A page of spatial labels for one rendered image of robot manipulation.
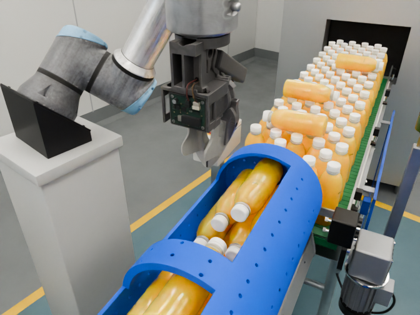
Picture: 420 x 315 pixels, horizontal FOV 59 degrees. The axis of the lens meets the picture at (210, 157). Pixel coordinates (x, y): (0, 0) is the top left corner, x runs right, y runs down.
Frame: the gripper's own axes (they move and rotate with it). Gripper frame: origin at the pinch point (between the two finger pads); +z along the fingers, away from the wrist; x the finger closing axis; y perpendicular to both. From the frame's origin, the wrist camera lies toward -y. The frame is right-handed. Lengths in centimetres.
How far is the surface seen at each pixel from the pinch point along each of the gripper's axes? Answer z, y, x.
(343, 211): 39, -48, 19
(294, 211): 21.1, -18.9, 10.9
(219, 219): 26.3, -14.5, -5.0
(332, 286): 105, -78, 21
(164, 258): 16.7, 8.7, -4.2
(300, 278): 53, -30, 13
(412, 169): 37, -78, 36
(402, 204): 52, -78, 37
